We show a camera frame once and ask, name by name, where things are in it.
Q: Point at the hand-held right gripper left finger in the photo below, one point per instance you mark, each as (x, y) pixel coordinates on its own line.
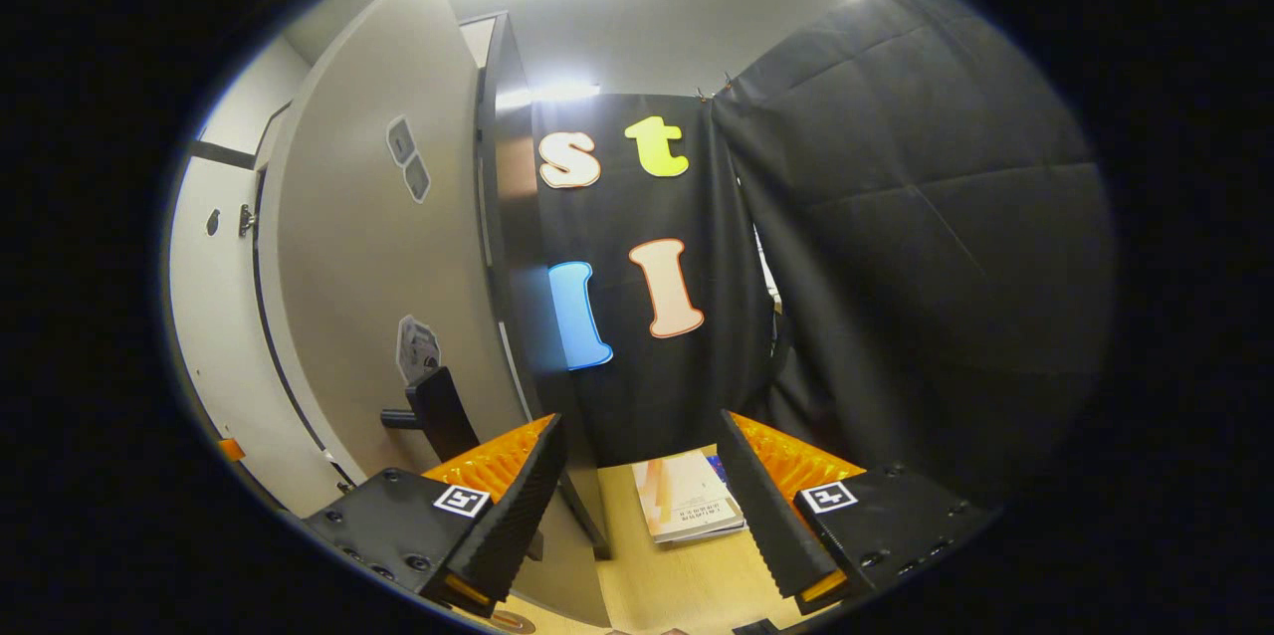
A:
(518, 506)

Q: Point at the black backdrop cloth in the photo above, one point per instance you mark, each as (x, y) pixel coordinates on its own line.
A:
(617, 386)

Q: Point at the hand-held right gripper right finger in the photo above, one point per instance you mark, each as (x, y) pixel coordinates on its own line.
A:
(761, 506)

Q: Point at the white orange booklet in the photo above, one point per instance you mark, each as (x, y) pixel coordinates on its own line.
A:
(687, 501)

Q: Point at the dark quilted cloth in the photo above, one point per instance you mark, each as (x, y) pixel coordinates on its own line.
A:
(926, 247)

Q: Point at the white and grey cabinet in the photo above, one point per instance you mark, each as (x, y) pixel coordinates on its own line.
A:
(513, 217)

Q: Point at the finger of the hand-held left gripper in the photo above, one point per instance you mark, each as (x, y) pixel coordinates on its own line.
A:
(231, 449)

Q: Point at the metal door hinge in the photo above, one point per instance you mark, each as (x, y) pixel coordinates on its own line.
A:
(246, 220)

